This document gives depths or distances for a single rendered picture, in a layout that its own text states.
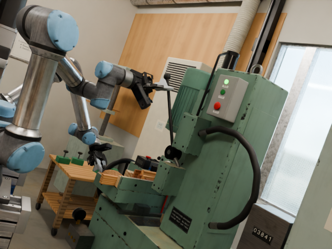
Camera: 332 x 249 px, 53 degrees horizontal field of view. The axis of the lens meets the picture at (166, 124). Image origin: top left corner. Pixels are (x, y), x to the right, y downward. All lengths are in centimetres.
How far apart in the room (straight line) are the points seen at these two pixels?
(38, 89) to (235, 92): 67
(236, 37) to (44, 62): 227
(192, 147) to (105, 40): 356
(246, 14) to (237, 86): 202
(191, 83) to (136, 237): 70
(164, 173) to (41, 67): 60
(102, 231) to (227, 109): 81
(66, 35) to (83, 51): 348
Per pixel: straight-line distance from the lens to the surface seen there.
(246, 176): 137
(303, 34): 300
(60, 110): 460
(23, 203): 139
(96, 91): 142
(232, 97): 124
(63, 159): 310
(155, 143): 326
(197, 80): 153
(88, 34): 462
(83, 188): 389
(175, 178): 137
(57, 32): 110
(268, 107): 136
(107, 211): 160
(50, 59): 114
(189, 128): 130
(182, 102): 154
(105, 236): 160
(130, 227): 145
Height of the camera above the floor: 128
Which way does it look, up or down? 2 degrees down
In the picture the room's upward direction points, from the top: 20 degrees clockwise
